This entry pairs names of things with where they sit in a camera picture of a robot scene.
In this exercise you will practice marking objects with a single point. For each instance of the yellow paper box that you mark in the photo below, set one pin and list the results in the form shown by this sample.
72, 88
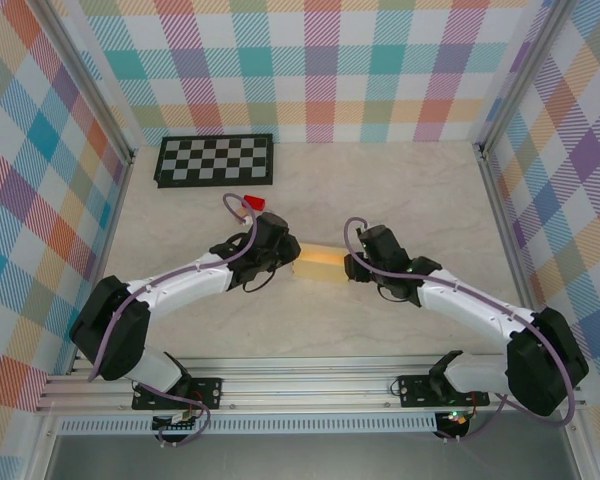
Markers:
320, 265

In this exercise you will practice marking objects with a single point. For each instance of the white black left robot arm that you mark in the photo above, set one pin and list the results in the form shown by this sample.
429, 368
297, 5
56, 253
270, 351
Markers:
180, 285

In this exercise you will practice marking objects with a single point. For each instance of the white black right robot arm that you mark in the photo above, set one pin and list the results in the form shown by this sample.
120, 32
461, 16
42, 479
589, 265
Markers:
470, 305

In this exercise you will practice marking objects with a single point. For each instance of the red block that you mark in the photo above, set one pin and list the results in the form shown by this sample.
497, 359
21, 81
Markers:
255, 202

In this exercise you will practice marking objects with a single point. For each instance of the black grey checkerboard panel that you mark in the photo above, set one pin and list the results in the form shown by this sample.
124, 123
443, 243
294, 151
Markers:
212, 161

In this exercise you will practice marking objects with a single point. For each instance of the small electronics board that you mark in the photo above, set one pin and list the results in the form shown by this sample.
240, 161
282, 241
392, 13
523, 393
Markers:
455, 419
177, 424

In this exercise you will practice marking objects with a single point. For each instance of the aluminium side rail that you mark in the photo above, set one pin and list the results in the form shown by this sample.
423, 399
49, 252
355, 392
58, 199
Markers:
108, 240
505, 225

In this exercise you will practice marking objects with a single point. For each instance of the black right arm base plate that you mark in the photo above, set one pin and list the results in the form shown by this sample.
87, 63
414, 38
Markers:
415, 390

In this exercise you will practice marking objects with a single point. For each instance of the aluminium mounting rail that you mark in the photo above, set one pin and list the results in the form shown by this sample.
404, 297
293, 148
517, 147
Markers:
305, 385

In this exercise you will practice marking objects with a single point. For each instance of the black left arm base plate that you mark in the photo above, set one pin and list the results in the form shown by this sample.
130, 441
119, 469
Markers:
205, 392

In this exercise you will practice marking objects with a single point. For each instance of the aluminium frame post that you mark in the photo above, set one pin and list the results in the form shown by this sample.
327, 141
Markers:
525, 75
87, 85

